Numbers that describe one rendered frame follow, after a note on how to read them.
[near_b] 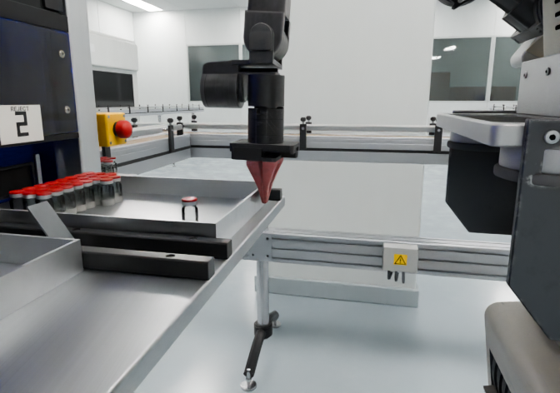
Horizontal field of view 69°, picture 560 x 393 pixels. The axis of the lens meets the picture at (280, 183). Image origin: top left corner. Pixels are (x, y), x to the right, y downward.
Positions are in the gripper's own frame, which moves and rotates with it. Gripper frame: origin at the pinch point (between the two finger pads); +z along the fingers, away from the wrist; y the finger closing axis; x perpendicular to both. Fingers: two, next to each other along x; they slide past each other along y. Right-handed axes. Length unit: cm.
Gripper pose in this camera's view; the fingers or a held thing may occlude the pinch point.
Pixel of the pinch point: (265, 197)
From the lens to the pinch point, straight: 67.1
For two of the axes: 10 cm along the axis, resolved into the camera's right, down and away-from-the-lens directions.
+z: -0.2, 9.8, 2.1
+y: -9.8, -0.6, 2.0
